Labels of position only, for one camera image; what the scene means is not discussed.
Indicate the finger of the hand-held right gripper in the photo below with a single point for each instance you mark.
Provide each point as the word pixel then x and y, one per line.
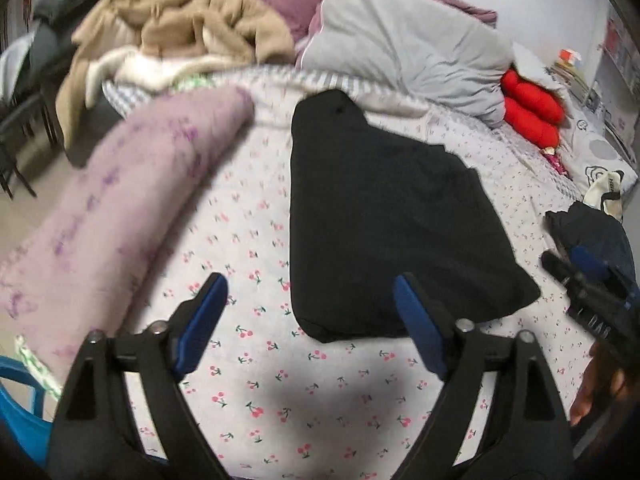
pixel 557 267
pixel 590 260

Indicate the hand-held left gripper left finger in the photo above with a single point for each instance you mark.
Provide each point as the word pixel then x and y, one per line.
pixel 205 310

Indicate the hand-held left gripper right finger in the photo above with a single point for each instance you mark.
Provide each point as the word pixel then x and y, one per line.
pixel 420 320

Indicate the black coat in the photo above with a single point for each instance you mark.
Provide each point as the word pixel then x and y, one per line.
pixel 390 210

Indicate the person's right hand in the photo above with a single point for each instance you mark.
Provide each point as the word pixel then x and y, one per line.
pixel 595 385

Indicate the dark navy garment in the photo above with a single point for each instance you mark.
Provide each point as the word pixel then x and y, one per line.
pixel 590 230

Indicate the white and black bag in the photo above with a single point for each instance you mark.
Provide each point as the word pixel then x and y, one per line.
pixel 600 195

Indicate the pink floral fabric piece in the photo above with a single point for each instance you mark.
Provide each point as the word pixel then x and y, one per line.
pixel 556 161

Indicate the white printed pillow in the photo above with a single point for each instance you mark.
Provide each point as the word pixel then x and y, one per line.
pixel 595 150

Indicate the cherry print bed sheet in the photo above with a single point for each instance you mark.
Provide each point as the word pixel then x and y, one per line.
pixel 300 410

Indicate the lavender printed cloth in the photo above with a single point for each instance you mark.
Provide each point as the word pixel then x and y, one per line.
pixel 125 185

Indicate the red plush toy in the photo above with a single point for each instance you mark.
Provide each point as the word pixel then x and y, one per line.
pixel 530 105

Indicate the green floral white cloth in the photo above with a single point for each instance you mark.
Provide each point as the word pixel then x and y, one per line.
pixel 37 370

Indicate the blue plastic stool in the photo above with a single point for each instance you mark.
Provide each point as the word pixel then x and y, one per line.
pixel 20 410

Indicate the shelf of books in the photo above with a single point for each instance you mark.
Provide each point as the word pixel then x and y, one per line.
pixel 620 45

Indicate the white fleece garment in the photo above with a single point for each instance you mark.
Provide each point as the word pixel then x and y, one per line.
pixel 140 67

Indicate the black chair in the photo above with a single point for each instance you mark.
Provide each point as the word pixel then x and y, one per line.
pixel 20 125

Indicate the light grey quilt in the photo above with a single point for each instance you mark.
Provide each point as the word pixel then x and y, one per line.
pixel 400 45

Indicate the beige fleece garment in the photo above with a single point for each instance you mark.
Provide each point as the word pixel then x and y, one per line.
pixel 165 10

